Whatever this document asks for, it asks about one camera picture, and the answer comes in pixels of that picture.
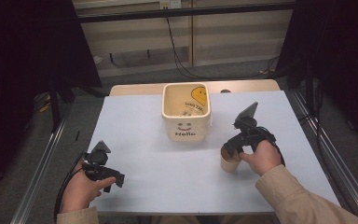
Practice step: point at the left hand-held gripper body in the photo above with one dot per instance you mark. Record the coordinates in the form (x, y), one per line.
(97, 170)

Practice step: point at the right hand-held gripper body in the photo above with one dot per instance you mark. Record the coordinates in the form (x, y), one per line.
(251, 134)

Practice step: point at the brown paper cup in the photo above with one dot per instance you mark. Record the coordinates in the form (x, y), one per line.
(229, 164)

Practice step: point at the cream square smiley bin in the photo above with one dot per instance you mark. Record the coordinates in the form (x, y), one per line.
(186, 126)

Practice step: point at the person's right hand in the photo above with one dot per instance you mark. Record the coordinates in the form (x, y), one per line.
(263, 158)

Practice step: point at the person's left hand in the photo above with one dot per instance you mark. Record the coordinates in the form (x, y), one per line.
(81, 189)

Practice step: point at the pale blue table sheet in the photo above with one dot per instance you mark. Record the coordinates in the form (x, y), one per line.
(167, 174)

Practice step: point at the small dark round thing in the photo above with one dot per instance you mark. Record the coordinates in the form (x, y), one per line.
(225, 91)

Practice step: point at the clear bag with yellow smiley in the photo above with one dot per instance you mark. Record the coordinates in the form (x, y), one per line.
(196, 100)

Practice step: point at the black stand leg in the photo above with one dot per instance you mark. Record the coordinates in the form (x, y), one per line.
(54, 109)

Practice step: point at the black curtain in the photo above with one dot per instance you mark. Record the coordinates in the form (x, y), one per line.
(24, 62)
(338, 46)

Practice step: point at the black horizontal bar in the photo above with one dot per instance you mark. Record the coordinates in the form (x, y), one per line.
(183, 13)

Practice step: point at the metal frame rail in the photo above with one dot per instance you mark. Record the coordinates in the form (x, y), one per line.
(40, 174)
(335, 161)

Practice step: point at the white wall socket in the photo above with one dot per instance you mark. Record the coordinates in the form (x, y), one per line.
(170, 3)

